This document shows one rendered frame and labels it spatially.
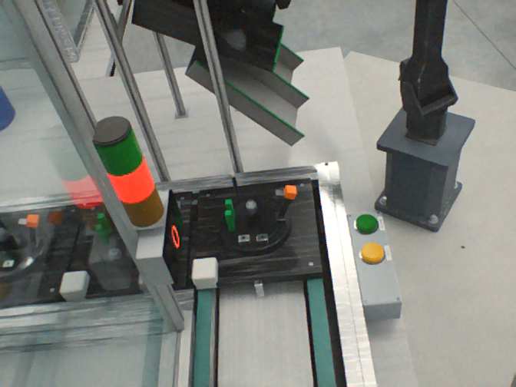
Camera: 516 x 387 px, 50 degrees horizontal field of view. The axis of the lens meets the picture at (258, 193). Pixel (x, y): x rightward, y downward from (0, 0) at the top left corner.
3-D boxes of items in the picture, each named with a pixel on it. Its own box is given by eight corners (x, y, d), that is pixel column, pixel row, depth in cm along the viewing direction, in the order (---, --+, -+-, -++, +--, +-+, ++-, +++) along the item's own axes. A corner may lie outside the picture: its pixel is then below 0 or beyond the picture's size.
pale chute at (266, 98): (297, 108, 130) (309, 97, 127) (291, 147, 121) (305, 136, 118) (198, 37, 119) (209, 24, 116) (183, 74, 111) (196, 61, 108)
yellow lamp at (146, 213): (165, 197, 78) (156, 173, 74) (162, 225, 75) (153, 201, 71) (130, 201, 78) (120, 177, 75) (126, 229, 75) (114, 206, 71)
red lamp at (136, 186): (156, 173, 74) (146, 147, 71) (152, 201, 71) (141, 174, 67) (120, 177, 75) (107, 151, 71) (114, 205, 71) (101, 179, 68)
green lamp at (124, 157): (145, 146, 71) (134, 117, 67) (141, 173, 67) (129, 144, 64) (107, 150, 71) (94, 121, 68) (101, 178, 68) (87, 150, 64)
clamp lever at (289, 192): (285, 212, 108) (296, 186, 103) (286, 219, 107) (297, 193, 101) (267, 209, 107) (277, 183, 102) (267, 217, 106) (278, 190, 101)
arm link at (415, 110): (456, 107, 104) (461, 80, 99) (418, 127, 102) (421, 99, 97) (432, 90, 108) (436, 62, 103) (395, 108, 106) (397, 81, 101)
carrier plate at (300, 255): (311, 183, 118) (310, 176, 117) (323, 278, 102) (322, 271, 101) (200, 196, 120) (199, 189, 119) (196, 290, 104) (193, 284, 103)
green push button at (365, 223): (375, 218, 110) (375, 212, 108) (378, 234, 107) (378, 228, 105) (354, 220, 110) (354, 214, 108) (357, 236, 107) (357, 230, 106)
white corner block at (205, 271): (219, 268, 107) (216, 256, 104) (219, 288, 104) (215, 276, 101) (196, 270, 107) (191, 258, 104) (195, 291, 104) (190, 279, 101)
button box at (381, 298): (380, 228, 114) (381, 209, 110) (401, 319, 100) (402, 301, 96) (346, 232, 115) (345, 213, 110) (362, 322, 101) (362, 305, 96)
